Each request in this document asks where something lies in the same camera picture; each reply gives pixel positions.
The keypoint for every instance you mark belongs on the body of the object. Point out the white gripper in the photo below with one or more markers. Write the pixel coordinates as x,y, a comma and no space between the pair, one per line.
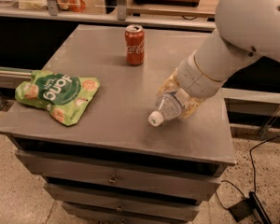
194,77

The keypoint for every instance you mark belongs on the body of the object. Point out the clear plastic water bottle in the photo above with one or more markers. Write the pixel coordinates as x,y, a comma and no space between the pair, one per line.
168,106

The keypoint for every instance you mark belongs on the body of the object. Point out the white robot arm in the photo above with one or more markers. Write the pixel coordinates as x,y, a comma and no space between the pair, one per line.
246,30

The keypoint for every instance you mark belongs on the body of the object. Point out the red cola can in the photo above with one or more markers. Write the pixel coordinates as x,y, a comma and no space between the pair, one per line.
134,37

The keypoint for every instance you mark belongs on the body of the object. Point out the long wooden counter shelf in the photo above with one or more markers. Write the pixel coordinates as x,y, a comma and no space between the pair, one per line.
117,12

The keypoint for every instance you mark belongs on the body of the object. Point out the grey drawer cabinet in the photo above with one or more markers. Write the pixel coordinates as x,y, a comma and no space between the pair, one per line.
113,165

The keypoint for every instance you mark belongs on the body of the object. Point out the green snack bag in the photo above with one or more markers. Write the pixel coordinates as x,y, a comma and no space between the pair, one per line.
64,97

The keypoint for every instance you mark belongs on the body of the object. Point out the black floor pedal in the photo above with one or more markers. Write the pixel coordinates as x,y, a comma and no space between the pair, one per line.
249,206

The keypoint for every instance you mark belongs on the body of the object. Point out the metal rail at left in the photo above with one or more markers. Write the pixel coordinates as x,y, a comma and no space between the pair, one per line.
12,77

